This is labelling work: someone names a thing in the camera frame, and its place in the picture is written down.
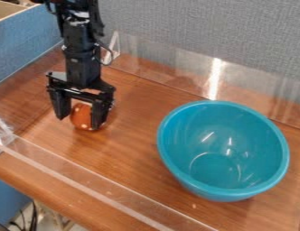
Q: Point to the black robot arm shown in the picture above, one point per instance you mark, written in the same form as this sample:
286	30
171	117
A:
79	24

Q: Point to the clear acrylic corner bracket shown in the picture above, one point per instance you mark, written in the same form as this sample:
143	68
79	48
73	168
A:
112	51

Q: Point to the clear acrylic barrier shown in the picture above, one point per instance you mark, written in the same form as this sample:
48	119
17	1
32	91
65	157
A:
194	72
123	199

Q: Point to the blue partition with wooden shelf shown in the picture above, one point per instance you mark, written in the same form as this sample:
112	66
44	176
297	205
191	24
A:
28	34

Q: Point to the blue plastic bowl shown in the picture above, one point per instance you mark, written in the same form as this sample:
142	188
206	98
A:
222	149

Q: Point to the clear acrylic front barrier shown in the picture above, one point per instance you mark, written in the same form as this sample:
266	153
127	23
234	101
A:
123	199

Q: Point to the red white-spotted toy mushroom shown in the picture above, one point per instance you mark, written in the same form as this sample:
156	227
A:
80	116

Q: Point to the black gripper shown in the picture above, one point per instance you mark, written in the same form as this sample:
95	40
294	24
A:
80	83

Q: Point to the clear acrylic back barrier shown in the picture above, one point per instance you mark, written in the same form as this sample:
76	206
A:
194	72

